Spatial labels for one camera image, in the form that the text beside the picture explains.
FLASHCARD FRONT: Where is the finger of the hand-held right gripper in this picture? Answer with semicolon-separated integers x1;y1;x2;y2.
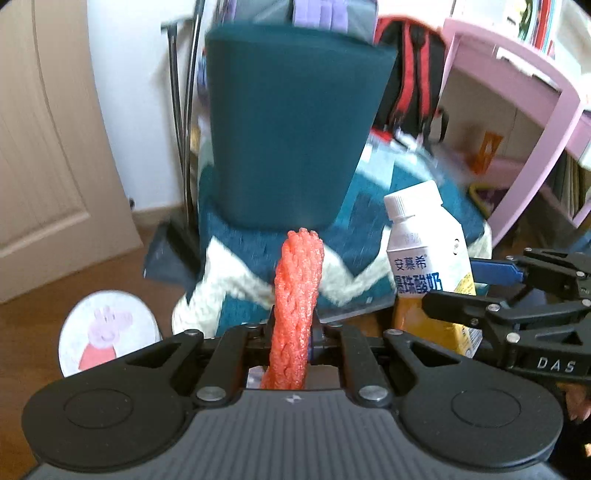
421;288;591;365
470;248;591;301

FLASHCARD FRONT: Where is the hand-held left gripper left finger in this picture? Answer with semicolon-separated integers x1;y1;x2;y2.
124;320;274;409

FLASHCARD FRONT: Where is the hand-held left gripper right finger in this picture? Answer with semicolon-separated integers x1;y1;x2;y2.
310;322;467;409

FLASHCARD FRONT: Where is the white yellow yogurt drink bottle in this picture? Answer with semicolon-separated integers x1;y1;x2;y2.
383;180;483;358

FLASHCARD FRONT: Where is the red foam net sleeve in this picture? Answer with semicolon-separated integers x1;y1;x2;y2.
259;227;325;391

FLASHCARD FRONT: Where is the teal plastic bin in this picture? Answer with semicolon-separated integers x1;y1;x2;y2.
204;23;399;232

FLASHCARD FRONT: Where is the person's right hand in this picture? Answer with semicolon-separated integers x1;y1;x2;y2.
561;383;591;425

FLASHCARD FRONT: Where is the yellow plastic object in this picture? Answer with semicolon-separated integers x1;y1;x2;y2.
468;182;497;215

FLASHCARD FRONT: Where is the zigzag quilted blanket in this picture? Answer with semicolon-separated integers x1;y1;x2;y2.
172;138;492;337

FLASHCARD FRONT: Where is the row of upright books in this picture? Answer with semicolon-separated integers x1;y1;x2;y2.
551;152;591;227

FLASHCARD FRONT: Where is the orange plastic object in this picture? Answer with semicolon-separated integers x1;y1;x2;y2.
472;130;504;174

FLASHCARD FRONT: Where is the Peppa Pig round card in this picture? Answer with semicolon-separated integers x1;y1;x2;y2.
58;290;162;378

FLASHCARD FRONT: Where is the pink desk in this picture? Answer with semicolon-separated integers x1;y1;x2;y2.
434;17;591;250

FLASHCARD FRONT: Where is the red black backpack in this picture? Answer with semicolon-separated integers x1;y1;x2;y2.
372;16;451;144

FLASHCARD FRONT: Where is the light wooden door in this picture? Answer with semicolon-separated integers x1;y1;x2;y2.
0;0;144;305

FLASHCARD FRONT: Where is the purple grey backpack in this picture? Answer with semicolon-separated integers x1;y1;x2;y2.
196;0;379;93

